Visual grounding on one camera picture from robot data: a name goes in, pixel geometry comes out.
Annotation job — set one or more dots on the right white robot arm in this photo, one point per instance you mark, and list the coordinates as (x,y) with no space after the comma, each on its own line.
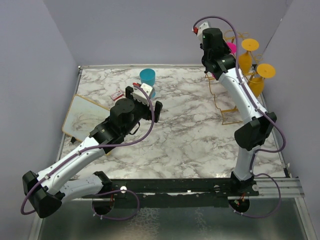
(257,122)

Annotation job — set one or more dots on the small red card box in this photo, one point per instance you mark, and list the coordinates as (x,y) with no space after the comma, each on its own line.
(117,95)

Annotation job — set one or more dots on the blue plastic wine glass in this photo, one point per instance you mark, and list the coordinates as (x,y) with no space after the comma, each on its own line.
(148,76)

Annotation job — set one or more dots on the small whiteboard wooden frame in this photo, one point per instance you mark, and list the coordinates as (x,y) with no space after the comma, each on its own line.
(82,117)

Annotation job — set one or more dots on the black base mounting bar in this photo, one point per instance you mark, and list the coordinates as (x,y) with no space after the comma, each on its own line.
(185,192)

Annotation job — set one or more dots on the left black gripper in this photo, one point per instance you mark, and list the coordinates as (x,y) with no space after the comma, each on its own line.
(148,115)

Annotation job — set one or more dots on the yellow wine glass rear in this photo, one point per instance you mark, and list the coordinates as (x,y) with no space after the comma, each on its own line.
(245,60)

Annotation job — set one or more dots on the yellow wine glass front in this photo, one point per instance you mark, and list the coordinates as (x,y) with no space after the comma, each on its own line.
(257,84)

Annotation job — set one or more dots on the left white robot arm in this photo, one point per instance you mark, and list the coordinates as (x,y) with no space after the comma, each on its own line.
(48,189)

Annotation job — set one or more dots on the pink plastic wine glass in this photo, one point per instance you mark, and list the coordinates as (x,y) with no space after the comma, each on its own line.
(232,47)

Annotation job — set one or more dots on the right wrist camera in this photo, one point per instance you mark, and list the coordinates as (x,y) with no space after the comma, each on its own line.
(198,30)

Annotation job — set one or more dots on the gold wire glass rack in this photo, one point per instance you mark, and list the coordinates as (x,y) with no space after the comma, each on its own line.
(228,114)

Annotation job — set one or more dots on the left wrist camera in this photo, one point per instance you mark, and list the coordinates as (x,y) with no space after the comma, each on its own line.
(143,92)

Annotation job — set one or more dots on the yellow wine glass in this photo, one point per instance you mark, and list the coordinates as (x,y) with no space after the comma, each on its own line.
(245,60)
(257,84)

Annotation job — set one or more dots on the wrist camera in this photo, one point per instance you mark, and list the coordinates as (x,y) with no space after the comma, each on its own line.
(143,92)
(198,30)

